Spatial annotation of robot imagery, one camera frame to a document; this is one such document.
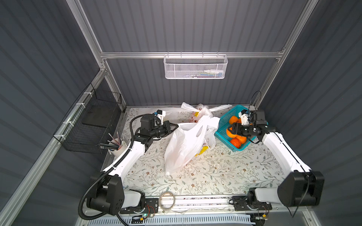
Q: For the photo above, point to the white pen cup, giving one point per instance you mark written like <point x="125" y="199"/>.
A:
<point x="115" y="144"/>

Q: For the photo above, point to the clear plastic bag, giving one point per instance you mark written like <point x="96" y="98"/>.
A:
<point x="188" y="140"/>

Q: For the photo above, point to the white wire wall basket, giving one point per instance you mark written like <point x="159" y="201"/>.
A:
<point x="195" y="67"/>

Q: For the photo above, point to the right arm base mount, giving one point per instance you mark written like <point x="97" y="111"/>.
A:
<point x="243" y="203"/>

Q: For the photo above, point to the orange mandarin top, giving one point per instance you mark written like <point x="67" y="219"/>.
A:
<point x="233" y="120"/>

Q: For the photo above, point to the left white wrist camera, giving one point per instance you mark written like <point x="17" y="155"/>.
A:
<point x="160" y="114"/>

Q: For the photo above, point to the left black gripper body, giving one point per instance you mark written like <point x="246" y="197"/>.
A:
<point x="167" y="128"/>

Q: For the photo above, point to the orange mandarin front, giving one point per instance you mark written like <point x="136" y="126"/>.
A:
<point x="242" y="139"/>

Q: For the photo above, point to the black wire wall basket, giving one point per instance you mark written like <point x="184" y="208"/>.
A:
<point x="94" y="118"/>

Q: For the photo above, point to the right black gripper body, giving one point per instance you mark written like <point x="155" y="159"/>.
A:
<point x="243" y="130"/>

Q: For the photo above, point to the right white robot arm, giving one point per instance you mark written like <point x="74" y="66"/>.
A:
<point x="302" y="186"/>

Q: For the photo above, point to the cartoon printed plastic bag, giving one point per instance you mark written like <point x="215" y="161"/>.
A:
<point x="188" y="113"/>

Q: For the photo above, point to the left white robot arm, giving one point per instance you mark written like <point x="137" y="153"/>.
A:
<point x="106" y="194"/>

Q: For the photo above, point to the teal plastic basket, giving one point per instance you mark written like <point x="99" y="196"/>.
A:
<point x="224" y="124"/>

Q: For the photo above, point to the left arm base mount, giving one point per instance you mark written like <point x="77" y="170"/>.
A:
<point x="147" y="205"/>

